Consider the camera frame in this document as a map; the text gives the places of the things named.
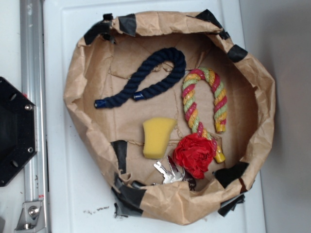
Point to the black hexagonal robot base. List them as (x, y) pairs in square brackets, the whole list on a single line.
[(17, 131)]

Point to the yellow sponge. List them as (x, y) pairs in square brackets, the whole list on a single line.
[(157, 132)]

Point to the silver key bunch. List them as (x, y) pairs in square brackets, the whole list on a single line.
[(174, 175)]

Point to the brown paper-lined bin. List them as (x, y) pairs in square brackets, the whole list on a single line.
[(127, 70)]

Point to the aluminium extrusion rail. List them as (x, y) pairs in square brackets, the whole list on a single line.
[(32, 79)]

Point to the metal corner bracket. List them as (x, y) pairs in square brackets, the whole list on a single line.
[(32, 218)]

